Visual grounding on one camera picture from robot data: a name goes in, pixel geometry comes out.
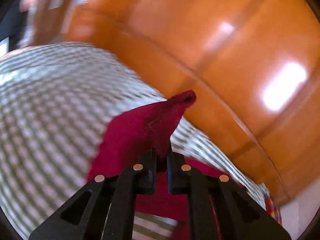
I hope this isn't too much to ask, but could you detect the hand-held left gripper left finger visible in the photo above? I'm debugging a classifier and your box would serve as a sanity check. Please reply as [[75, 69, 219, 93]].
[[29, 147, 157, 240]]

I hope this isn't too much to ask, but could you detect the dark red velvet garment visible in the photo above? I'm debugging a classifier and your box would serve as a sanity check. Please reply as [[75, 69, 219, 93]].
[[86, 89, 247, 240]]

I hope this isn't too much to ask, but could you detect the multicoloured plaid cushion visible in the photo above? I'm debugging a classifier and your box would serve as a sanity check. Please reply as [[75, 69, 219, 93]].
[[264, 192, 283, 227]]

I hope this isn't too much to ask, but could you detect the green white checked bed sheet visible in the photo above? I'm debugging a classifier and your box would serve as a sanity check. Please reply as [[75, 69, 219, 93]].
[[0, 42, 269, 240]]

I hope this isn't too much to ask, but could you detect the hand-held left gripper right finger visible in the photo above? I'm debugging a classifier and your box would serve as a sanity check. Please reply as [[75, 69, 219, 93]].
[[166, 150, 292, 240]]

